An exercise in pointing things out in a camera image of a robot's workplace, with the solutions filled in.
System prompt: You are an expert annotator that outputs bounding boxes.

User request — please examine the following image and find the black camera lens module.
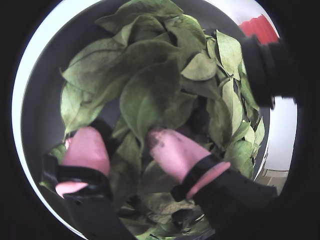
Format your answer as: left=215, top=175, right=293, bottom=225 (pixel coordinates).
left=239, top=33, right=299, bottom=110

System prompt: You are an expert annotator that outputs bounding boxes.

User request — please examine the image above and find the pink-tipped black gripper finger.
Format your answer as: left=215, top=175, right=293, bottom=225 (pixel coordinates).
left=39, top=119, right=141, bottom=240
left=146, top=127, right=279, bottom=233

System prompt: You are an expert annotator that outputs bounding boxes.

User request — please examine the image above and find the green dried leaf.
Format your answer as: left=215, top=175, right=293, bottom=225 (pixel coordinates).
left=61, top=39, right=182, bottom=95
left=237, top=59, right=261, bottom=115
left=49, top=143, right=69, bottom=165
left=138, top=191, right=197, bottom=225
left=252, top=116, right=266, bottom=152
left=141, top=159, right=182, bottom=195
left=96, top=0, right=185, bottom=35
left=119, top=59, right=182, bottom=147
left=166, top=14, right=207, bottom=65
left=221, top=79, right=245, bottom=137
left=180, top=51, right=218, bottom=82
left=224, top=139, right=255, bottom=179
left=60, top=81, right=107, bottom=137
left=215, top=29, right=244, bottom=81
left=206, top=96, right=234, bottom=150
left=109, top=131, right=144, bottom=202

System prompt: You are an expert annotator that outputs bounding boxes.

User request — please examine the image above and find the red ribbed plastic container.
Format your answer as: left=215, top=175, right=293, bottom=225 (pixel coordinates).
left=236, top=13, right=280, bottom=44

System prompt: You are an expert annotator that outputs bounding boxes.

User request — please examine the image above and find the grey bowl with white rim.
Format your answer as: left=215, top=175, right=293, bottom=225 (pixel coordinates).
left=11, top=0, right=300, bottom=240

